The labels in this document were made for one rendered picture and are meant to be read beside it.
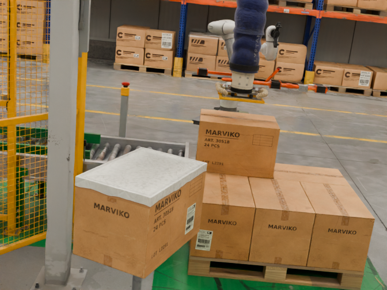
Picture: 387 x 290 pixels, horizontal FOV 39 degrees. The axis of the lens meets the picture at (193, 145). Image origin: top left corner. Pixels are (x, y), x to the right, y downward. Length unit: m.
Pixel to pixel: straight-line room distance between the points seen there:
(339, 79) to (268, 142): 7.70
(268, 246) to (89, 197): 1.60
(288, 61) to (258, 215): 8.01
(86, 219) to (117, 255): 0.22
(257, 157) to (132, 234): 1.86
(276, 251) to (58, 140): 1.63
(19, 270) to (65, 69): 1.43
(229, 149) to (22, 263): 1.67
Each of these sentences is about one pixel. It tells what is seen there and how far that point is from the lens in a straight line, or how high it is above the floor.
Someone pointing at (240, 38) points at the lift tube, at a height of 1.56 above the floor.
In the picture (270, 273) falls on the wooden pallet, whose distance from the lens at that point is 3.87.
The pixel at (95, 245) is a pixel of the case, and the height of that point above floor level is 0.71.
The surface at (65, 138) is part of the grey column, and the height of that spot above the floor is 0.99.
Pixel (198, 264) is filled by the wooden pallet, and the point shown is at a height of 0.09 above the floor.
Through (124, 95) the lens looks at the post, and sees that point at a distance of 4.72.
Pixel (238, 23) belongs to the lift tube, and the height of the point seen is 1.66.
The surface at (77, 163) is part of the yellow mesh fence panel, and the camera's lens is 3.96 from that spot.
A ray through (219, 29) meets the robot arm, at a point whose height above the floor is 1.54.
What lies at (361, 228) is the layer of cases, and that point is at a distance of 3.84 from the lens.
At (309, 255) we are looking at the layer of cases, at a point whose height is 0.23.
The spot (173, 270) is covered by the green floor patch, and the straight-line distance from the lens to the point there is 3.88.
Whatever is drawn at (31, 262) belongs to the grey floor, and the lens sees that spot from 3.94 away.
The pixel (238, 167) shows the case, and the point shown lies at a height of 0.61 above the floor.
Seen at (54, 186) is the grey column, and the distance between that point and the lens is 3.34.
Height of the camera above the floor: 1.93
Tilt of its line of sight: 17 degrees down
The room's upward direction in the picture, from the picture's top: 6 degrees clockwise
